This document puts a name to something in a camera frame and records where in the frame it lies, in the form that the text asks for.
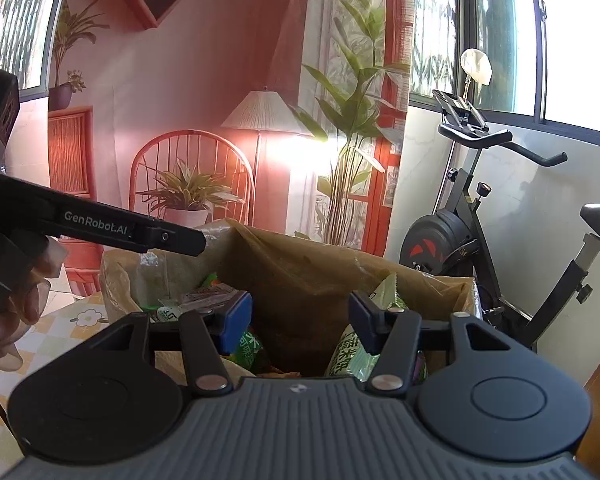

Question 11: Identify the white green snack packet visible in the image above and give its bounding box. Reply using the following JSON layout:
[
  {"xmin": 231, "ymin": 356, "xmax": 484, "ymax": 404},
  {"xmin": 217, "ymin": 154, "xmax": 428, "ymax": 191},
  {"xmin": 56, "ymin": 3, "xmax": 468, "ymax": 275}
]
[{"xmin": 149, "ymin": 299, "xmax": 183, "ymax": 324}]

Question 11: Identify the cardboard box with plastic liner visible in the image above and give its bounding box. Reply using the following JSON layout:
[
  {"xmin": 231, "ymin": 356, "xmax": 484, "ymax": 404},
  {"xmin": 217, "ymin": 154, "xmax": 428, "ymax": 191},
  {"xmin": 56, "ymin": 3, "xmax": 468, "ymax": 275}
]
[{"xmin": 100, "ymin": 217, "xmax": 483, "ymax": 386}]

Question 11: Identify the checkered floral tablecloth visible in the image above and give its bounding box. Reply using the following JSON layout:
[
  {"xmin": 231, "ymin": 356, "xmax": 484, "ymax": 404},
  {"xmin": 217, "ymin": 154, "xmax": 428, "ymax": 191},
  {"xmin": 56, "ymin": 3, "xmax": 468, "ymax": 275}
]
[{"xmin": 0, "ymin": 292, "xmax": 112, "ymax": 480}]

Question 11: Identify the brown snack packet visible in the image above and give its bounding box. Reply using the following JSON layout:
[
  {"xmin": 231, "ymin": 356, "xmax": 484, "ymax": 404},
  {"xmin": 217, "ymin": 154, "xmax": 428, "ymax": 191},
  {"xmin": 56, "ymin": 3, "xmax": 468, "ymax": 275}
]
[{"xmin": 179, "ymin": 283, "xmax": 243, "ymax": 312}]

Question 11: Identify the printed room backdrop poster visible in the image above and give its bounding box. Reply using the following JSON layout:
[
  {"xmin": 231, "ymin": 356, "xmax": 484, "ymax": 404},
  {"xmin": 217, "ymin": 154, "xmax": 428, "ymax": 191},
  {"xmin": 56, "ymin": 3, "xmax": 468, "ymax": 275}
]
[{"xmin": 47, "ymin": 0, "xmax": 416, "ymax": 301}]

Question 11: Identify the black exercise bike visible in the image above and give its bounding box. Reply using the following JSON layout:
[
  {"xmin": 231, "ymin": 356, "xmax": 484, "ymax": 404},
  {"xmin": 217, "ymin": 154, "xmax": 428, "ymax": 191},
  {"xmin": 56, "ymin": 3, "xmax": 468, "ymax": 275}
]
[{"xmin": 399, "ymin": 89, "xmax": 600, "ymax": 351}]

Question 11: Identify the window with dark frame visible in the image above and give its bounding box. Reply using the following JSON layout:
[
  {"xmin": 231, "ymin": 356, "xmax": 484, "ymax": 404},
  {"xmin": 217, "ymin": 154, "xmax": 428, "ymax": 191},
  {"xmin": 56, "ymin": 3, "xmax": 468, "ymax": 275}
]
[
  {"xmin": 410, "ymin": 0, "xmax": 600, "ymax": 153},
  {"xmin": 0, "ymin": 0, "xmax": 73, "ymax": 103}
]

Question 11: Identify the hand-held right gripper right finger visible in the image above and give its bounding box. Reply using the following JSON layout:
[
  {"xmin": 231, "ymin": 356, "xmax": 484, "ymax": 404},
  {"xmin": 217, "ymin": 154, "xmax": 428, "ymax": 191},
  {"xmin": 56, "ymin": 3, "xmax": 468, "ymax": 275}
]
[{"xmin": 348, "ymin": 290, "xmax": 526, "ymax": 393}]

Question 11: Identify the person's left hand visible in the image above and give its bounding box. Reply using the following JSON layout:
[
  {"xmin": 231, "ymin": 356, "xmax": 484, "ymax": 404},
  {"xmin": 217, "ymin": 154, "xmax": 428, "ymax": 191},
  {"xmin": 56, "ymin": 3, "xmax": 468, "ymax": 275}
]
[{"xmin": 0, "ymin": 234, "xmax": 65, "ymax": 372}]

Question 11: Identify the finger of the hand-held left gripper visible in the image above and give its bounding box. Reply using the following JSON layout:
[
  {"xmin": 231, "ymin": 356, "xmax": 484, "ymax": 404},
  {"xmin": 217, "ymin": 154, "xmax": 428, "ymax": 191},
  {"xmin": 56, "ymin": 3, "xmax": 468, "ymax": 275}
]
[{"xmin": 130, "ymin": 221, "xmax": 207, "ymax": 257}]

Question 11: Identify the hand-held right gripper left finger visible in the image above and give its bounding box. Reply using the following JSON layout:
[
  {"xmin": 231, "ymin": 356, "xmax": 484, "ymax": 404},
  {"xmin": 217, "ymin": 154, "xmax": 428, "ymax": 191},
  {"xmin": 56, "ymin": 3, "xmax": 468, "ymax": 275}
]
[{"xmin": 80, "ymin": 290, "xmax": 254, "ymax": 395}]

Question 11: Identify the white cloth on stand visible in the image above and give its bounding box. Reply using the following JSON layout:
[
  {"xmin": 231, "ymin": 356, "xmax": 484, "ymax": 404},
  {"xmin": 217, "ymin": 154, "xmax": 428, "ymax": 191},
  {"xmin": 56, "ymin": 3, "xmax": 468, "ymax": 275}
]
[{"xmin": 461, "ymin": 49, "xmax": 494, "ymax": 96}]

